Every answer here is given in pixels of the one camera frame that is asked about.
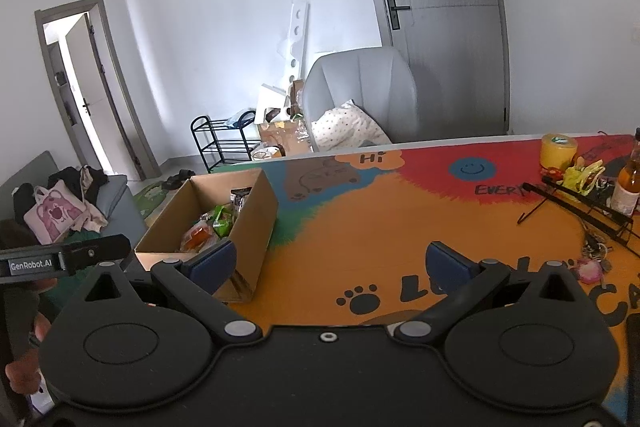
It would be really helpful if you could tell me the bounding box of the colourful cartoon table mat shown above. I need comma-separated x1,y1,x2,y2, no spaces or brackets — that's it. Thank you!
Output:
209,133,640,425

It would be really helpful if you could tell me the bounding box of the white orange bucket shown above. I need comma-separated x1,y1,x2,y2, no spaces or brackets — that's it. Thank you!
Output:
250,144,285,161

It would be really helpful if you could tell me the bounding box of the grey sofa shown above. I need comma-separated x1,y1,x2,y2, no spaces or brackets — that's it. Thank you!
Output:
1,150,146,246

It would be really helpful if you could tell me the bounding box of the black shoe rack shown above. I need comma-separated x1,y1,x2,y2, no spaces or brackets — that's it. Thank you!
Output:
190,108,260,173

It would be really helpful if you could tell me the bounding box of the brown cardboard box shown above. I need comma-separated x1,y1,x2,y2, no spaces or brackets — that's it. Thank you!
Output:
134,168,278,303

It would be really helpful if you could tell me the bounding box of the grey door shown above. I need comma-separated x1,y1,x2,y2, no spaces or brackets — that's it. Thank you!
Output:
374,0,509,139

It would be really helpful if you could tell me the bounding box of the open doorway grey frame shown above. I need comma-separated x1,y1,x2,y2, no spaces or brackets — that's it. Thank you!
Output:
35,0,160,181

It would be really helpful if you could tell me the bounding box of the grey armchair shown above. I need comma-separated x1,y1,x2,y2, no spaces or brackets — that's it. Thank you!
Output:
302,46,420,143

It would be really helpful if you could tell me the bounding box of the yellow jar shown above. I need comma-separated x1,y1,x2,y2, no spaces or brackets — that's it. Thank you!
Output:
539,133,578,171

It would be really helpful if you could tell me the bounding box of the white dotted pillow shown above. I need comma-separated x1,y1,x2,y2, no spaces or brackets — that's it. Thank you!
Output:
310,100,392,152

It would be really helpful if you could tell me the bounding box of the white perforated board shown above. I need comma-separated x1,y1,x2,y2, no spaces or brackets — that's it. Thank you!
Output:
262,1,309,95

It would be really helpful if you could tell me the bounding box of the amber glass bottle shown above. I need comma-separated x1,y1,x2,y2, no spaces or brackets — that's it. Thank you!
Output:
610,128,640,217

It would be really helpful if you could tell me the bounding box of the pink tote bag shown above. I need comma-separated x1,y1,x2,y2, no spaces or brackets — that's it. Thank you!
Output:
24,181,87,245

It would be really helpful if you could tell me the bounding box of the green snack packet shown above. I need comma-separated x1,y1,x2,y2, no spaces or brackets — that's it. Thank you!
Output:
206,204,235,239

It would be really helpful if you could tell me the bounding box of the orange snack packet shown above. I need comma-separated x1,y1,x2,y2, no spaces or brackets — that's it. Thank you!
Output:
179,220,219,254

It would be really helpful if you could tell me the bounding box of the brown paper bag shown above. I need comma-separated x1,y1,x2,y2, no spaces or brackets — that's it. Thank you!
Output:
257,79,314,157

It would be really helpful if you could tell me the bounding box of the black wire rack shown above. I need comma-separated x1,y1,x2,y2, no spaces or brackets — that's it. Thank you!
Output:
516,176,639,251

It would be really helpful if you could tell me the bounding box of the black slippers pair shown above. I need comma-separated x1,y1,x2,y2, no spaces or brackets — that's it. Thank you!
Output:
162,169,195,191

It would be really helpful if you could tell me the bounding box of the person's left hand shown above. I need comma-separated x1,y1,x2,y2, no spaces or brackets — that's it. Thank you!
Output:
3,279,58,395

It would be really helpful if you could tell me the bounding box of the black clothes pile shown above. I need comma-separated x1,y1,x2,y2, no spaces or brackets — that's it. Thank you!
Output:
12,165,108,215

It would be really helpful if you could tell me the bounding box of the green floor mat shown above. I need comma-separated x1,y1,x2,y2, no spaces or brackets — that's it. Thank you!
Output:
134,181,168,219

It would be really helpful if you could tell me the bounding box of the key bunch pink charm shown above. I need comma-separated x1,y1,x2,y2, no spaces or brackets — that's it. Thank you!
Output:
573,232,612,287

